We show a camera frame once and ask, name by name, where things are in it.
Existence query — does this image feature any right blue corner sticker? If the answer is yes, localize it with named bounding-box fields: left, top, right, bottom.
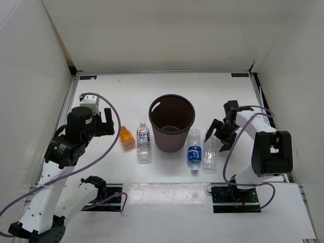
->
left=231, top=73, right=250, bottom=77

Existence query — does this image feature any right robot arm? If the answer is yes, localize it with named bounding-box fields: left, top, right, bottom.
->
left=205, top=100, right=293, bottom=203

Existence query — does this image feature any brown plastic bin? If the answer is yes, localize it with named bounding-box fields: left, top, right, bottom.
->
left=148, top=94, right=195, bottom=153

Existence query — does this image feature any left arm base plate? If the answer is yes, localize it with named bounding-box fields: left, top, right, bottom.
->
left=80, top=182, right=125, bottom=213

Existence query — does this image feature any clear unlabeled plastic bottle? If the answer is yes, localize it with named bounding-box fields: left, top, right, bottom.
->
left=202, top=135, right=217, bottom=174

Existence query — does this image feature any blue corner sticker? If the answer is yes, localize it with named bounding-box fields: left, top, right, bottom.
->
left=79, top=75, right=97, bottom=80
left=231, top=73, right=250, bottom=77

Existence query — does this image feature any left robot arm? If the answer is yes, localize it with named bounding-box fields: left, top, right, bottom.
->
left=8, top=105, right=119, bottom=242

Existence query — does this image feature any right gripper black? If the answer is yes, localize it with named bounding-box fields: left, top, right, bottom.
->
left=205, top=119, right=240, bottom=153

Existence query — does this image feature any left blue corner sticker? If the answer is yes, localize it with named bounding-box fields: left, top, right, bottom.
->
left=79, top=75, right=97, bottom=80

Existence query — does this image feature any orange juice bottle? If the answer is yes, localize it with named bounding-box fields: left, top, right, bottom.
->
left=119, top=126, right=135, bottom=149

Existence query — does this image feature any clear bottle orange blue label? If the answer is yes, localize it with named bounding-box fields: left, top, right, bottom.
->
left=137, top=121, right=151, bottom=164

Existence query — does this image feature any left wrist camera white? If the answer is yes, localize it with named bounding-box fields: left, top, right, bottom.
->
left=79, top=95, right=100, bottom=115

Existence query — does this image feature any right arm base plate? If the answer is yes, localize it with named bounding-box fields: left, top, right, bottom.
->
left=206, top=184, right=261, bottom=214

